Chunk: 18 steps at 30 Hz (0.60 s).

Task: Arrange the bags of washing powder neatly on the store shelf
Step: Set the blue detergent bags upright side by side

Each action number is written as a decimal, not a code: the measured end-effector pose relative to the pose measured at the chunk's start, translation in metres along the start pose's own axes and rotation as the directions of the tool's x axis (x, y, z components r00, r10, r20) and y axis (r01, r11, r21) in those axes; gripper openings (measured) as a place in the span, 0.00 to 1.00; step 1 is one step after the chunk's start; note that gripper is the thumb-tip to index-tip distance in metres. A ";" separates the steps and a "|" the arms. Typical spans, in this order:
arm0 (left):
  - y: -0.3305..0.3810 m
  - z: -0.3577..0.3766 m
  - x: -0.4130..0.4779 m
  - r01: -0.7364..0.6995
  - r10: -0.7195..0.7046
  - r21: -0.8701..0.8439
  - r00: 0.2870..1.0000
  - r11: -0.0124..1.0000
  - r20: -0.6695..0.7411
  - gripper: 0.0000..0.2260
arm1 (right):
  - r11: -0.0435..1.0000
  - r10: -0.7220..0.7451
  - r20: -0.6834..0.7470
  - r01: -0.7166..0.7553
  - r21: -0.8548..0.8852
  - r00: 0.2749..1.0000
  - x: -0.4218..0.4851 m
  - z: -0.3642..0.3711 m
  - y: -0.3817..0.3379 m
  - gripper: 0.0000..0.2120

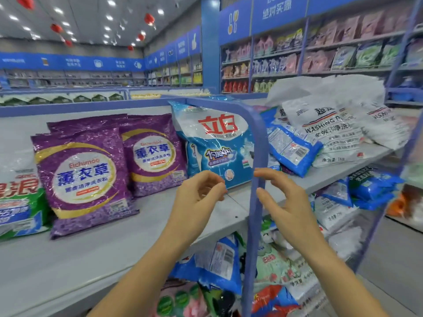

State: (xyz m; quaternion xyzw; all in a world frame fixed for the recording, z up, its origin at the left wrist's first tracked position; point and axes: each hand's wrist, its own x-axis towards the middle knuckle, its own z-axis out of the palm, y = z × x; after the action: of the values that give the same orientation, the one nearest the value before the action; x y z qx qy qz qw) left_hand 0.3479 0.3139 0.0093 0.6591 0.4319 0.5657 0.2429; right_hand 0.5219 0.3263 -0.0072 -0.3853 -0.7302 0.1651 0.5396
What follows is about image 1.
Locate person's left hand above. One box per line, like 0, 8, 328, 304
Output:
165, 170, 229, 248

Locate person's left forearm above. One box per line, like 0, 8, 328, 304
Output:
87, 229, 196, 317

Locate pink floral detergent bag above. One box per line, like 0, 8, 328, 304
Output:
155, 280, 209, 317

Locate row of pink packets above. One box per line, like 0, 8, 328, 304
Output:
307, 6, 414, 43

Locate row of blue bottles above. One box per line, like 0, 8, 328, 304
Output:
391, 77, 423, 103

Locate grey blue-framed shelf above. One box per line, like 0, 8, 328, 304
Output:
0, 95, 423, 317

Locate blue back wall sign band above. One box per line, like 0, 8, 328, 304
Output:
0, 52, 146, 72

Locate blue side wall sign band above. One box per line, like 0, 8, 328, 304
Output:
144, 25, 202, 70

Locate row of red bottles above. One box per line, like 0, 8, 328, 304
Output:
223, 81, 249, 93

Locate purple lavender bag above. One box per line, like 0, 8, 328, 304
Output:
119, 114, 188, 198
31, 127, 139, 240
48, 114, 128, 133

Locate blue wall column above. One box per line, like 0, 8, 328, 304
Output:
200, 0, 221, 95

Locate person's right hand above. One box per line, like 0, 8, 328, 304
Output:
253, 167, 328, 258

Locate white blue-trim detergent bag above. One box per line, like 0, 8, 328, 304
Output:
261, 107, 323, 178

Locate panda pale green bag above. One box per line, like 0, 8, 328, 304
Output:
256, 240, 298, 284

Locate row of house-shaped cartons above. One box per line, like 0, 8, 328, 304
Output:
0, 92, 125, 107

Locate person's right forearm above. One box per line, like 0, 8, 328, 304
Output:
302, 240, 390, 317

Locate group of ceiling spotlights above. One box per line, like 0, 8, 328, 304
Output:
8, 0, 166, 43

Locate group of red lanterns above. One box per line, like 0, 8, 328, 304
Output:
15, 0, 156, 52

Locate plain white detergent bag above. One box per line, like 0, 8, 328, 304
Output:
266, 74, 386, 106

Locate row of pale yellow bottles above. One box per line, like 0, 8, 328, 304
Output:
252, 79, 277, 93

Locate green leaf-print detergent bag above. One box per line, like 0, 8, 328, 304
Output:
201, 284, 238, 317

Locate blue icon header signs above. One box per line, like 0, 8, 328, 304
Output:
219, 0, 423, 47

